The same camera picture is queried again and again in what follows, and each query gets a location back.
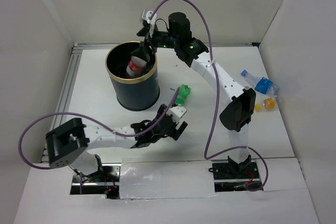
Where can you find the blue-label clear bottle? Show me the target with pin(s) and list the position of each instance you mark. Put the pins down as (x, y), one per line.
(261, 84)

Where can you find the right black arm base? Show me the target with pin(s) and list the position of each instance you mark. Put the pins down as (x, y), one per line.
(225, 180)

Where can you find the small orange yellow-capped bottle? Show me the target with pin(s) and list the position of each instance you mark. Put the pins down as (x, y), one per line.
(266, 105)

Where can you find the red-label clear water bottle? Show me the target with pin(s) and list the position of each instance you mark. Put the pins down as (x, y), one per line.
(135, 67)

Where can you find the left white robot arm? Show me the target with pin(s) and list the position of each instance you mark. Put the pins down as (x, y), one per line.
(70, 143)

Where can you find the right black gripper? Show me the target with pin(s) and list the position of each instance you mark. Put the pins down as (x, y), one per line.
(149, 39)

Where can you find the green plastic bottle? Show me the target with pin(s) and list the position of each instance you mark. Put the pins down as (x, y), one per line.
(184, 92)

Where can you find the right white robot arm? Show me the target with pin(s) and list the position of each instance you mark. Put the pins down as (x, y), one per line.
(237, 101)

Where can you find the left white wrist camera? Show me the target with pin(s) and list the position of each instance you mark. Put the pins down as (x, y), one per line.
(176, 113)

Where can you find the dark cylindrical bin gold rim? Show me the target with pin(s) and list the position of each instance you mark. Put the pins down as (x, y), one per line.
(136, 94)

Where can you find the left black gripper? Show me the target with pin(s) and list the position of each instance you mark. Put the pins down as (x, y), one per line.
(174, 131)

